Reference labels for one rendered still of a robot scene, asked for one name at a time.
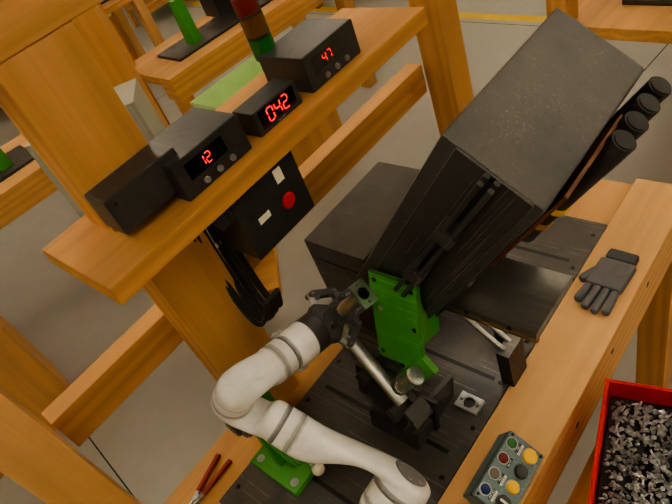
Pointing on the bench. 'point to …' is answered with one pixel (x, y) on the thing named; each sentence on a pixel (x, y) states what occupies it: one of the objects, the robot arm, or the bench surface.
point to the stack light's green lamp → (262, 45)
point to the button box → (502, 472)
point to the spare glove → (606, 281)
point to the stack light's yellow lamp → (255, 27)
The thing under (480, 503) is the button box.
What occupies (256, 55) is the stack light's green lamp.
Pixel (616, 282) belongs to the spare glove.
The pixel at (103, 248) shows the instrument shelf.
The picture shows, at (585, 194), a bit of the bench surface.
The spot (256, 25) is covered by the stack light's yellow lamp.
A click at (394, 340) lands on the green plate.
